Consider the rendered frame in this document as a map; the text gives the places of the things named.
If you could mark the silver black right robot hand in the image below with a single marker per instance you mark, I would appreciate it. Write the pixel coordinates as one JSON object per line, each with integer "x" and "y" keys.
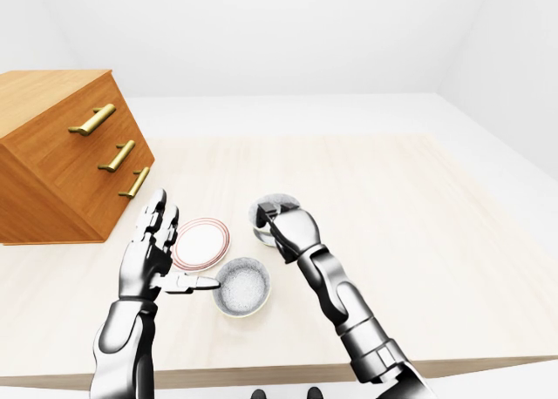
{"x": 298, "y": 231}

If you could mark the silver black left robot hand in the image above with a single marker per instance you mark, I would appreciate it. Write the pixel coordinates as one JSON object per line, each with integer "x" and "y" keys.
{"x": 137, "y": 264}

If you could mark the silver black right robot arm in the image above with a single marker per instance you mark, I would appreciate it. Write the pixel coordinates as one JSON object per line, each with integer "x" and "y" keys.
{"x": 357, "y": 316}

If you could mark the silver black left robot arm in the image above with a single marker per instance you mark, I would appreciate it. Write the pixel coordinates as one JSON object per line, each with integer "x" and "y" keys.
{"x": 124, "y": 351}

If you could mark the black speckled bowl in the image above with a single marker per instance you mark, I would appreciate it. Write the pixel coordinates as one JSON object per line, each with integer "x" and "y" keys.
{"x": 257, "y": 229}
{"x": 242, "y": 288}

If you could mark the small wooden drawer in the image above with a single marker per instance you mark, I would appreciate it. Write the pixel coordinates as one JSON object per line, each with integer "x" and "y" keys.
{"x": 109, "y": 207}

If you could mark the white plate with red rings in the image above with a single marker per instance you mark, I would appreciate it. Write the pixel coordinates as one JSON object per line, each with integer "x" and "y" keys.
{"x": 200, "y": 244}

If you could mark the medium wooden drawer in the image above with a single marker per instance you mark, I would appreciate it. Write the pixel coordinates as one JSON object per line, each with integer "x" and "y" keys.
{"x": 83, "y": 177}

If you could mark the wooden cabinet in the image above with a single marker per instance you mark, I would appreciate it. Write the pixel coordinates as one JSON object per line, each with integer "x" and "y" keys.
{"x": 39, "y": 207}

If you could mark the large wooden drawer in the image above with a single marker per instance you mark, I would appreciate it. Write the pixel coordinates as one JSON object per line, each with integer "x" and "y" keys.
{"x": 52, "y": 133}

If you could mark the small dark shape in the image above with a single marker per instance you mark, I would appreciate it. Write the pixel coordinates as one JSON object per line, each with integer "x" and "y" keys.
{"x": 259, "y": 394}
{"x": 315, "y": 393}

